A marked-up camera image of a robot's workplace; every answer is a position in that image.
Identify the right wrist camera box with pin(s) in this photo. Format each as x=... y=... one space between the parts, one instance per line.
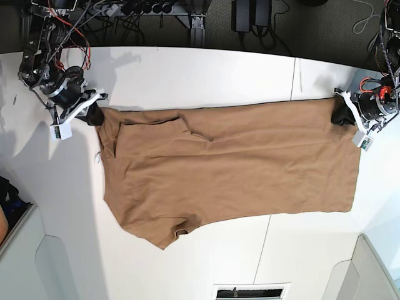
x=60 y=131

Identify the aluminium frame post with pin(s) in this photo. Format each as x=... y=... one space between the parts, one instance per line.
x=197 y=10

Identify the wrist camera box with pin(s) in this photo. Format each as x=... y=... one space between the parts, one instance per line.
x=60 y=131
x=362 y=140

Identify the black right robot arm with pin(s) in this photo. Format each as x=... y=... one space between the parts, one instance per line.
x=46 y=30

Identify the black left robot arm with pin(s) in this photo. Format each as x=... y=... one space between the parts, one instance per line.
x=384 y=48

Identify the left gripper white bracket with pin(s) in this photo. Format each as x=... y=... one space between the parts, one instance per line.
x=368 y=111

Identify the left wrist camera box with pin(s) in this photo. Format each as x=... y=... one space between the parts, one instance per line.
x=362 y=140

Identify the brown t-shirt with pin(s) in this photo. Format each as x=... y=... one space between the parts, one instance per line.
x=169 y=172

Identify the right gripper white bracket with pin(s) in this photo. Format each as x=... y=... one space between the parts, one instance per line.
x=85 y=109

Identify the white shirt label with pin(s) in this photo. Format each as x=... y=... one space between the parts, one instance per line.
x=97 y=157

